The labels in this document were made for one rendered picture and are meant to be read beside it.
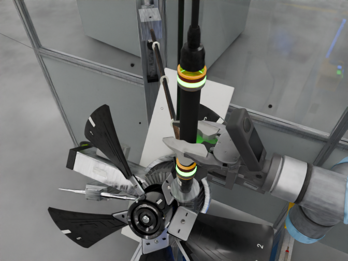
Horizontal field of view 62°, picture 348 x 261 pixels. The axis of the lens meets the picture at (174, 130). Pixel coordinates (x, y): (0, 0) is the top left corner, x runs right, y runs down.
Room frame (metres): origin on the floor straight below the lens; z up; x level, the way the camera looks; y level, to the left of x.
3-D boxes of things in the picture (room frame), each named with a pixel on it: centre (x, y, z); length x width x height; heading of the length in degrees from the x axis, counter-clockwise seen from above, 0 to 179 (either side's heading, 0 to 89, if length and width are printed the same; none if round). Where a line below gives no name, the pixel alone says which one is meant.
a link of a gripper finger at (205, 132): (0.38, -0.04, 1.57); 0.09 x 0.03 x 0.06; 55
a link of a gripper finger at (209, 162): (0.31, -0.06, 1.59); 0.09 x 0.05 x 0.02; 75
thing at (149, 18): (0.97, 0.09, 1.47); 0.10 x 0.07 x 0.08; 10
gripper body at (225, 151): (0.31, -0.13, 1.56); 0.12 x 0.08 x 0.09; 65
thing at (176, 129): (0.65, 0.03, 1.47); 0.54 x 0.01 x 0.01; 10
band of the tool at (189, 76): (0.35, -0.03, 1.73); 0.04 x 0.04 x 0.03
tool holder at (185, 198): (0.36, -0.02, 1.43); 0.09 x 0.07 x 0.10; 10
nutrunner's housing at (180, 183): (0.35, -0.03, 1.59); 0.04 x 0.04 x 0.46
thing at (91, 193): (0.50, 0.28, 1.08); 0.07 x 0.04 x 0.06; 76
